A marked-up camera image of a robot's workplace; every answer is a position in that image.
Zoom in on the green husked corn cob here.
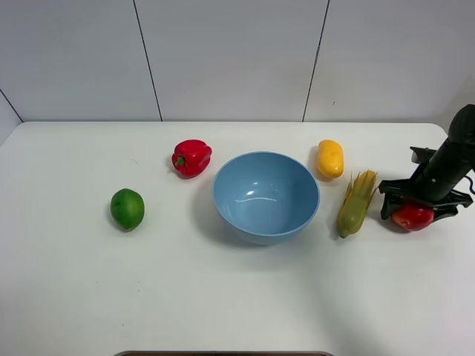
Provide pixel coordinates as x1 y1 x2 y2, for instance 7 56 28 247
336 170 377 239

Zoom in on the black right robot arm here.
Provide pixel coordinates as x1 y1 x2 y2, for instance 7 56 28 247
379 104 474 222

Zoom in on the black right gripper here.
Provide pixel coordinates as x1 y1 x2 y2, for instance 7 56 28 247
379 179 474 222

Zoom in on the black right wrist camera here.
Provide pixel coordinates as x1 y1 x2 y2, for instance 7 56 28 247
410 146 436 164

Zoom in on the red bell pepper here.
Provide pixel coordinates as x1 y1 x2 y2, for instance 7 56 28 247
171 139 212 179

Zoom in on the green lime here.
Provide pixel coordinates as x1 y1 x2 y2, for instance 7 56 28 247
110 188 145 231

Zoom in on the red yellow peach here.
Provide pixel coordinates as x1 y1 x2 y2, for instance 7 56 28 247
391 200 435 231

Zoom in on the blue plastic bowl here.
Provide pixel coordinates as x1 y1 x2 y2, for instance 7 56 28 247
212 151 321 245

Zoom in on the yellow mango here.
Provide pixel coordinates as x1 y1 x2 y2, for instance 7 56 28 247
317 139 344 179

